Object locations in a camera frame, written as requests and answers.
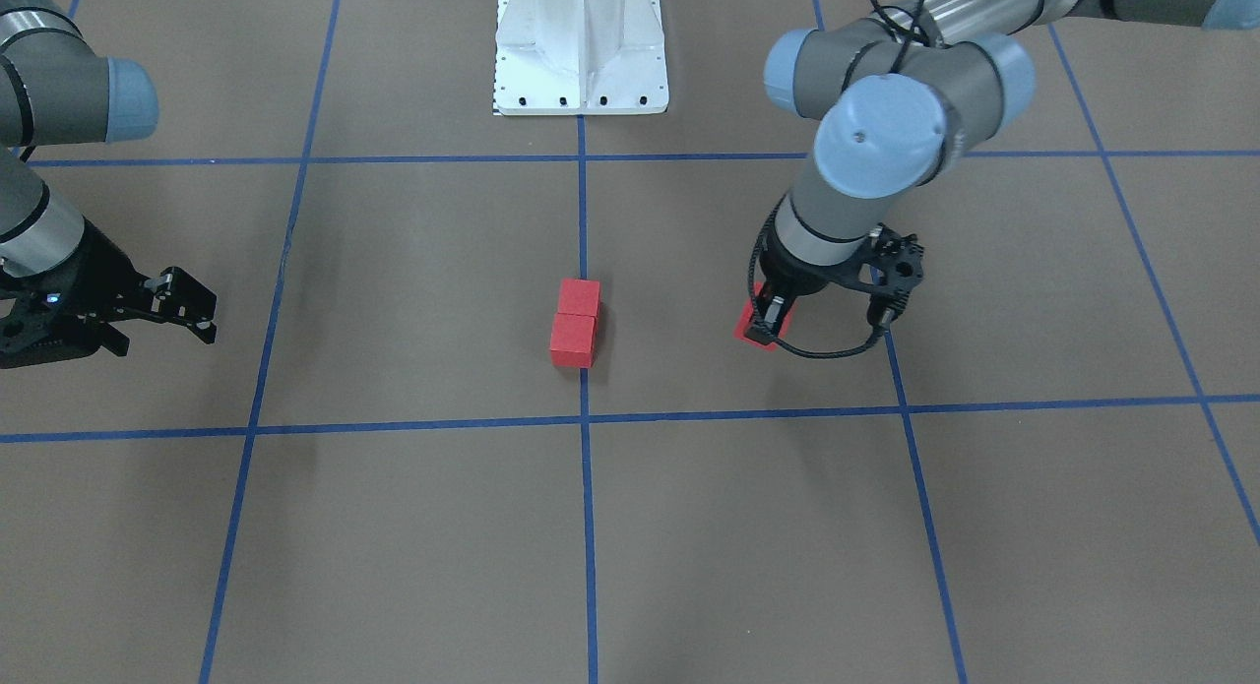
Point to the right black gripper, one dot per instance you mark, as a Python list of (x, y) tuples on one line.
[(101, 282)]

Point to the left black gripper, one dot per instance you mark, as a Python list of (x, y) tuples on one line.
[(805, 277)]

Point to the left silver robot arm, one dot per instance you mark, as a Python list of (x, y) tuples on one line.
[(899, 97)]

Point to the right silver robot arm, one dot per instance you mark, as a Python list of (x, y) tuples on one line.
[(55, 90)]

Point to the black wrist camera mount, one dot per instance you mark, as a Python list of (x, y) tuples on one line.
[(894, 263)]

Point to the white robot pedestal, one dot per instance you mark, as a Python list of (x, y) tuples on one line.
[(580, 58)]

